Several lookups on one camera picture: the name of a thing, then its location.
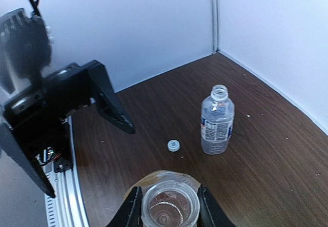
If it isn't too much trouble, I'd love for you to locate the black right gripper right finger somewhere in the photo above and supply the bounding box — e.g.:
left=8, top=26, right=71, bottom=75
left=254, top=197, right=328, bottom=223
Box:
left=197, top=184, right=236, bottom=227

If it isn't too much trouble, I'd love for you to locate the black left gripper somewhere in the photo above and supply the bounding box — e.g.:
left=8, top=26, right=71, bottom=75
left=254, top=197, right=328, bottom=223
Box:
left=1, top=60, right=135, bottom=198

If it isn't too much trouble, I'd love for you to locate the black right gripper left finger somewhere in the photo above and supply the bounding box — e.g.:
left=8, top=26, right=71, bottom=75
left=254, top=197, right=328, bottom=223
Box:
left=106, top=187, right=143, bottom=227

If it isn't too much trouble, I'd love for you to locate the amber tea bottle red label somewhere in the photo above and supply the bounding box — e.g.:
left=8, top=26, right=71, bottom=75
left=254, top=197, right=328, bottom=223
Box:
left=124, top=170, right=200, bottom=226

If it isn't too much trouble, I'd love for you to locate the white water bottle cap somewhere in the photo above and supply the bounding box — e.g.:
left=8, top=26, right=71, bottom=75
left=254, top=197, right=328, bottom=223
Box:
left=167, top=139, right=180, bottom=152

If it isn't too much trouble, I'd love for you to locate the clear plastic water bottle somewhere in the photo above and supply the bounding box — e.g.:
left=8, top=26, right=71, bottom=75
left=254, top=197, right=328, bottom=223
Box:
left=200, top=85, right=235, bottom=155

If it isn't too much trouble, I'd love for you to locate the left circuit board with leds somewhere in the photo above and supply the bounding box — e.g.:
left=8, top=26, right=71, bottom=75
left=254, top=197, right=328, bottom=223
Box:
left=35, top=147, right=62, bottom=167

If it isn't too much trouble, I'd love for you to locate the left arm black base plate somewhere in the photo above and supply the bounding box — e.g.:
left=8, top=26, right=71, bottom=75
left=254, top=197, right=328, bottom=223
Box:
left=54, top=121, right=73, bottom=173

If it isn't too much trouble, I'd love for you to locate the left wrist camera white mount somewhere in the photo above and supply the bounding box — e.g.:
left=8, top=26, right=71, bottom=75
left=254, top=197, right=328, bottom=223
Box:
left=1, top=8, right=52, bottom=94

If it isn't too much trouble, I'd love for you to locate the left aluminium corner post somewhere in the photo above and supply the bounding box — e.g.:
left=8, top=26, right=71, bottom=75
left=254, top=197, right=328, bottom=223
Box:
left=211, top=0, right=220, bottom=54

